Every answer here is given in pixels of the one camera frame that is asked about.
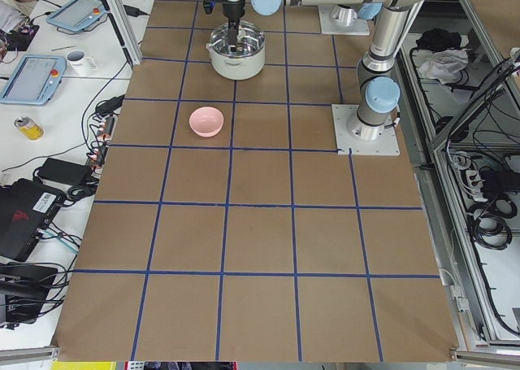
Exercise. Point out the yellow drink can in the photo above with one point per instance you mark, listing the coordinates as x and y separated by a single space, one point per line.
29 128

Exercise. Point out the aluminium frame post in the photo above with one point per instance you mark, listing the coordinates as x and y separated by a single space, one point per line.
123 31

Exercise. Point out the black power adapter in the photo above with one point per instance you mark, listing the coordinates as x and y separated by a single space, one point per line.
63 172

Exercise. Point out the pink bowl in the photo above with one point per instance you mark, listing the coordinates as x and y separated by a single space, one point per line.
206 121

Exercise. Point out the power strip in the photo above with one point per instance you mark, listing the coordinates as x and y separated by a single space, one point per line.
102 129

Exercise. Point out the blue teach pendant near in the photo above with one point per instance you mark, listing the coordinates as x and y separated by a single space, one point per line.
34 80

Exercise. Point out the blue teach pendant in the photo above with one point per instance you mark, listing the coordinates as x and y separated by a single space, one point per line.
34 80
77 15

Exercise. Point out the black computer box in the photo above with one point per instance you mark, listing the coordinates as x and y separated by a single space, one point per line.
26 207

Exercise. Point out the black electronics box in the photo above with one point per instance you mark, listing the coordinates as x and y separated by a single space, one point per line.
24 290

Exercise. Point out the pale green cooking pot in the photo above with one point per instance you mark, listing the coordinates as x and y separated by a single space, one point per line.
246 61

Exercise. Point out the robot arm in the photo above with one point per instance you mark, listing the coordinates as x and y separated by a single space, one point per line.
379 93

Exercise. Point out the white crumpled cloth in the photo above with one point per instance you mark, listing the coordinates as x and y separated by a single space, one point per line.
445 66

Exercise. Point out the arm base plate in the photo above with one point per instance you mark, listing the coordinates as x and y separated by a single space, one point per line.
353 137
338 20

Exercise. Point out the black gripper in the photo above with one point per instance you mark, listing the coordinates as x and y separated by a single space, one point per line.
232 9

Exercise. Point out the blue teach pendant far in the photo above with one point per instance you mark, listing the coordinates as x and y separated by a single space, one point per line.
77 15

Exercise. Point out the white mug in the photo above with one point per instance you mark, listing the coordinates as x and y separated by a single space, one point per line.
81 63

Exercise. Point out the black cloth pile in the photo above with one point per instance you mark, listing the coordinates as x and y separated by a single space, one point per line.
438 39

